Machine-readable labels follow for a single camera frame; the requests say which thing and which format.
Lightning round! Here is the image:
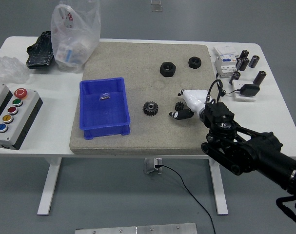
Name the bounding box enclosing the grey five-button control box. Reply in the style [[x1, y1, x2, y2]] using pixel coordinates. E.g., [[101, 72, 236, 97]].
[[0, 88, 44, 151]]

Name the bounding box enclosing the black plug adapter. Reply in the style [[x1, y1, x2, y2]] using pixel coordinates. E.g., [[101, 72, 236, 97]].
[[239, 83, 260, 98]]

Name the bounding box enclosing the black adapter cord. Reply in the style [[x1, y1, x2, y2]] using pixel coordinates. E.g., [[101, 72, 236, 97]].
[[215, 73, 242, 96]]

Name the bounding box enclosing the black plastic tray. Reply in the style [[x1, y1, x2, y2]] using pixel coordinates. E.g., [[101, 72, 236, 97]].
[[25, 31, 55, 70]]

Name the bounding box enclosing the small black hex nut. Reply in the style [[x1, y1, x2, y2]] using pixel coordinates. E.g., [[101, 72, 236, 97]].
[[188, 56, 202, 69]]

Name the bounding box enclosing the clear bubble wrap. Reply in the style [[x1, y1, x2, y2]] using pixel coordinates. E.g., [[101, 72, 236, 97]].
[[0, 56, 31, 85]]

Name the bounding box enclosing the white table leg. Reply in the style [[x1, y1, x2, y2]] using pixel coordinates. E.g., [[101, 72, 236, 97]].
[[37, 157, 62, 215], [210, 159, 229, 215]]

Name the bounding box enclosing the silver metal plate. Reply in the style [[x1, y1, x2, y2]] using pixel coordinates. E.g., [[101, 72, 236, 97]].
[[75, 222, 197, 234]]

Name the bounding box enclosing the grey-brown mat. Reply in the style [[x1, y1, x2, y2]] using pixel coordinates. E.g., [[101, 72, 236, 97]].
[[69, 41, 228, 156]]

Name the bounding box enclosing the white plastic bag with boxes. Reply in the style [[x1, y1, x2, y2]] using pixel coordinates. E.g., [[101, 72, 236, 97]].
[[51, 0, 101, 74]]

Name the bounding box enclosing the black floor cable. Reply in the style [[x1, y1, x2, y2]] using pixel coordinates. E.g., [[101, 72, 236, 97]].
[[156, 165, 216, 234]]

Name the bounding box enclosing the white circuit breaker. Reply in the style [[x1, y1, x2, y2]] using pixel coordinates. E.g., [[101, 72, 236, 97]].
[[215, 54, 240, 78]]

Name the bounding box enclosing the large black hex nut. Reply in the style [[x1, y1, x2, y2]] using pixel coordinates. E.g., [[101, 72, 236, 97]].
[[159, 61, 177, 78]]

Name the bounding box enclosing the blue plastic box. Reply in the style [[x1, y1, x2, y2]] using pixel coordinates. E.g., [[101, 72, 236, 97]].
[[79, 77, 131, 140]]

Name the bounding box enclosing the white power socket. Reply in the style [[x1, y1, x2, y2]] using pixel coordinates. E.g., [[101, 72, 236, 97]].
[[232, 79, 257, 102]]

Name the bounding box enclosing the large black gear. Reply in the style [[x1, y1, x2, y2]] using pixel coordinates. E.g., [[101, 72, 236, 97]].
[[142, 100, 159, 117]]

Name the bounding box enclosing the clear floor fixture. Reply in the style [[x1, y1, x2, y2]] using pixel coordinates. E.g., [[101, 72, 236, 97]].
[[150, 0, 164, 12]]

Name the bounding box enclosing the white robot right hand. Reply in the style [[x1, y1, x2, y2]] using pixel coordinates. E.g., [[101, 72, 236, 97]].
[[168, 89, 209, 121]]

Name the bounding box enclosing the silver under-table control box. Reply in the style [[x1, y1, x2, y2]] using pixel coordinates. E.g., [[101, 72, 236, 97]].
[[144, 157, 162, 175]]

